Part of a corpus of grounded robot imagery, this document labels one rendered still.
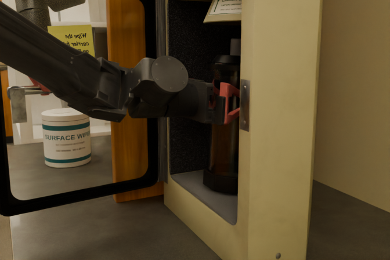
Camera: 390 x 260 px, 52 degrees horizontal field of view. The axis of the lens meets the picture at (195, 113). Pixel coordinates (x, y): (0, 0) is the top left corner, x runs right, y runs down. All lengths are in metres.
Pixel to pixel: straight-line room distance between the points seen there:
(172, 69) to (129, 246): 0.32
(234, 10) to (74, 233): 0.48
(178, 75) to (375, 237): 0.47
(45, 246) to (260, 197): 0.38
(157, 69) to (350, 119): 0.56
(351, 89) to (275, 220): 0.46
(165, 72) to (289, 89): 0.17
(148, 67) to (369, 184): 0.62
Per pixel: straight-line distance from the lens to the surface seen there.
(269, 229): 0.61
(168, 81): 0.55
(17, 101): 0.70
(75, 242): 0.76
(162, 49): 0.80
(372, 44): 0.95
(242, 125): 0.55
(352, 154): 1.00
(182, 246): 0.72
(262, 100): 0.54
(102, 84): 0.60
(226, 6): 0.64
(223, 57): 0.69
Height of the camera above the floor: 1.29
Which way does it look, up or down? 10 degrees down
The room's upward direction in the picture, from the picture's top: straight up
